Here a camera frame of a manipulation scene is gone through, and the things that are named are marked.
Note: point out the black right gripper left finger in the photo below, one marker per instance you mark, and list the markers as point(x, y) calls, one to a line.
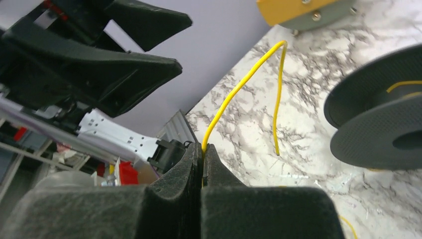
point(169, 208)

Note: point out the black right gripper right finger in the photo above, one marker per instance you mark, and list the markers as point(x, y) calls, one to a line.
point(232, 210)

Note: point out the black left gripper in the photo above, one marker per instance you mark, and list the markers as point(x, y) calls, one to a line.
point(58, 64)

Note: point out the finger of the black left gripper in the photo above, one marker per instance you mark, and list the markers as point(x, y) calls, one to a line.
point(146, 24)

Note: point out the dark grey cable spool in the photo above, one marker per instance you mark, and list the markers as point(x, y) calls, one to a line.
point(377, 113)

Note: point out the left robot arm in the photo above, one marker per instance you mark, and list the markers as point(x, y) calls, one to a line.
point(95, 134)

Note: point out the round mini drawer cabinet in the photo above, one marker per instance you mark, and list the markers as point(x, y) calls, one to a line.
point(304, 15)

